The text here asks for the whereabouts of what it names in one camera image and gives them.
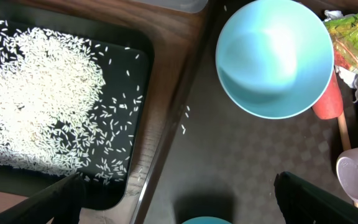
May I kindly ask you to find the orange carrot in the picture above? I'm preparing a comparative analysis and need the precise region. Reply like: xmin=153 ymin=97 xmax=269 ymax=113
xmin=312 ymin=71 xmax=343 ymax=119

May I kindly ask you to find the light blue bowl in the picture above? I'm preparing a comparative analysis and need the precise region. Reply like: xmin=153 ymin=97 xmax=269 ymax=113
xmin=215 ymin=0 xmax=334 ymax=119

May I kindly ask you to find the black plastic tray bin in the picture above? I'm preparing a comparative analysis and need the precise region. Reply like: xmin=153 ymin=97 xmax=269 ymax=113
xmin=0 ymin=1 xmax=154 ymax=210

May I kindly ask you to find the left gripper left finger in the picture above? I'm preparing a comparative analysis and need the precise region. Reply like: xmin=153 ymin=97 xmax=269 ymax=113
xmin=0 ymin=174 xmax=86 ymax=224

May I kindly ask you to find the white rice pile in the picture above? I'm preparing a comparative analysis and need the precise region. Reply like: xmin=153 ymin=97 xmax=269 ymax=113
xmin=0 ymin=15 xmax=144 ymax=186

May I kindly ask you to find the brown serving tray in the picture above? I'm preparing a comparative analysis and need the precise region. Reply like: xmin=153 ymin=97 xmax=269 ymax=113
xmin=131 ymin=1 xmax=347 ymax=223

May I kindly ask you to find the light blue cup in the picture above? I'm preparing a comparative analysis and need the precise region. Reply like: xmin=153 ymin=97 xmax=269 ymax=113
xmin=182 ymin=217 xmax=232 ymax=224

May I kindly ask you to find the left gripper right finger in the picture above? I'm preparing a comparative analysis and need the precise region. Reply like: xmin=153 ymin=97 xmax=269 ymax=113
xmin=274 ymin=172 xmax=358 ymax=224

